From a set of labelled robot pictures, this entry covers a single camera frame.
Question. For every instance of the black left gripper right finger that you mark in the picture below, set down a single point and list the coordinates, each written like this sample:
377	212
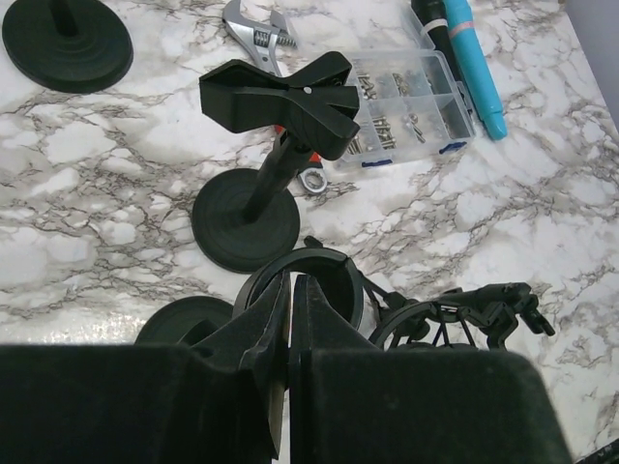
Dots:
351	402

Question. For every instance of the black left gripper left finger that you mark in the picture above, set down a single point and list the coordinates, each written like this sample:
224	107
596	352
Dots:
218	401

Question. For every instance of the black tripod shock-mount stand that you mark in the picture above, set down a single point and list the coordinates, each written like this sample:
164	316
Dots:
495	309

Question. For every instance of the black clip desk stand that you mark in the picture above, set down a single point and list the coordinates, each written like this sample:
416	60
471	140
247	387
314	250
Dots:
242	219

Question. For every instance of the blue microphone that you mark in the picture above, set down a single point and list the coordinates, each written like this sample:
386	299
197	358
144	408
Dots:
474	69

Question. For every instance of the tall black shock-mount stand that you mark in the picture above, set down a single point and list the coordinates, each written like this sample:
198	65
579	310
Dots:
76	47

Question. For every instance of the black microphone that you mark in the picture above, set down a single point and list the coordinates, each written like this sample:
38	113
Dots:
432	14

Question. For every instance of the clear plastic screw box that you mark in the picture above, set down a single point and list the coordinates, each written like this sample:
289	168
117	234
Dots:
411	107

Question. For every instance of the red handled adjustable wrench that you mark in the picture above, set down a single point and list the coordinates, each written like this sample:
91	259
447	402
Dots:
260	41

